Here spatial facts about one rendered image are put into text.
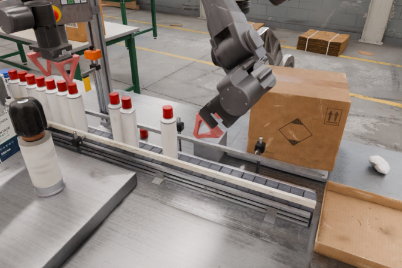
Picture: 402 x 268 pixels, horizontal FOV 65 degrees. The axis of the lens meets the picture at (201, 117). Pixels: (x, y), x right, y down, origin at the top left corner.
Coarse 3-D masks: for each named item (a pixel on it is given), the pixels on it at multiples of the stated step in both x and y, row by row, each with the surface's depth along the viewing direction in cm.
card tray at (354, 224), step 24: (336, 192) 101; (360, 192) 98; (336, 216) 93; (360, 216) 93; (384, 216) 93; (336, 240) 85; (360, 240) 85; (384, 240) 85; (360, 264) 78; (384, 264) 75
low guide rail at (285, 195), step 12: (72, 132) 120; (84, 132) 117; (108, 144) 113; (120, 144) 111; (156, 156) 105; (192, 168) 101; (204, 168) 99; (228, 180) 96; (240, 180) 94; (264, 192) 92; (276, 192) 90; (300, 204) 89; (312, 204) 87
